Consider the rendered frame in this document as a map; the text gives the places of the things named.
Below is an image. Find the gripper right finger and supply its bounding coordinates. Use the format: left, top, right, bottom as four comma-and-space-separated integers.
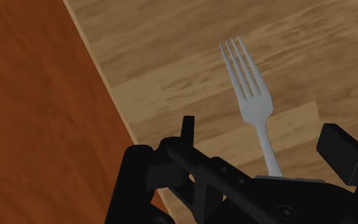
316, 123, 358, 224

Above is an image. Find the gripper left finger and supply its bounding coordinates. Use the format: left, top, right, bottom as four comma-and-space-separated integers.
104, 115, 254, 224

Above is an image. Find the white plastic fork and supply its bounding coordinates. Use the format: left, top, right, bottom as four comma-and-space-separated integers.
219, 35, 284, 178

